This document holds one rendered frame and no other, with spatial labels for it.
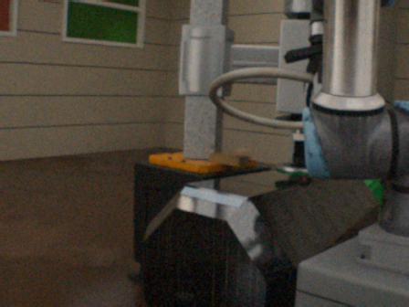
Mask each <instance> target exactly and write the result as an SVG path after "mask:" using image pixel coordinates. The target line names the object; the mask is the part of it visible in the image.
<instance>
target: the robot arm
mask: <svg viewBox="0 0 409 307"><path fill-rule="evenodd" d="M310 1H311V12H310V20H309V33H308V38H309V42H310V47H306V48H299V49H291V50H289V51H287V52H286V54H285V55H284V60H285V63H286V64H288V63H294V62H297V61H300V60H306V59H308V60H309V63H308V65H307V68H306V72H308V73H312V74H314V75H315V77H314V80H313V83H314V85H313V84H309V83H304V99H305V104H306V107H307V108H306V109H304V110H303V113H302V114H303V132H304V145H305V155H306V165H307V171H308V173H309V175H310V176H311V177H313V178H319V179H329V180H330V181H332V180H391V183H390V194H389V196H388V198H387V200H386V203H385V205H384V207H383V210H382V212H381V215H380V222H379V226H380V228H381V229H383V231H387V232H390V233H392V234H395V235H397V236H400V237H401V236H404V237H408V238H409V101H394V102H393V110H385V109H384V107H385V101H384V100H383V98H382V97H381V96H380V95H379V94H378V93H377V91H376V80H377V69H378V67H377V59H378V49H379V44H378V39H379V29H380V25H379V19H380V10H381V7H384V6H387V7H388V6H391V5H393V3H394V1H395V0H310ZM310 101H312V105H311V108H310V107H309V104H310Z"/></svg>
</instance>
